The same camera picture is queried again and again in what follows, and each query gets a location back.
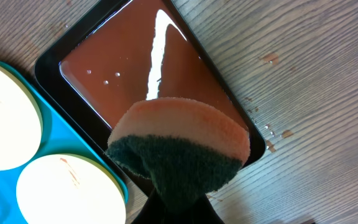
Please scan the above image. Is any black and red tray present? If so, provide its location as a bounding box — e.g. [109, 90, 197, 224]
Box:
[34, 0, 267, 197]

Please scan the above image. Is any red and grey sponge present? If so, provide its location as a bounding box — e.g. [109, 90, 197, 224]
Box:
[105, 98, 250, 213]

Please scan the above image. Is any yellow-green plate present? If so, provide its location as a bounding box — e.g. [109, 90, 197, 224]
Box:
[16, 154, 126, 224]
[0, 66, 43, 171]

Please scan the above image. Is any teal plastic tray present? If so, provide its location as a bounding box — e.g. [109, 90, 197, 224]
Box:
[0, 62, 128, 223]

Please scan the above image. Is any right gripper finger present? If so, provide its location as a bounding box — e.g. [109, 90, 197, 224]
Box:
[132, 190, 224, 224]

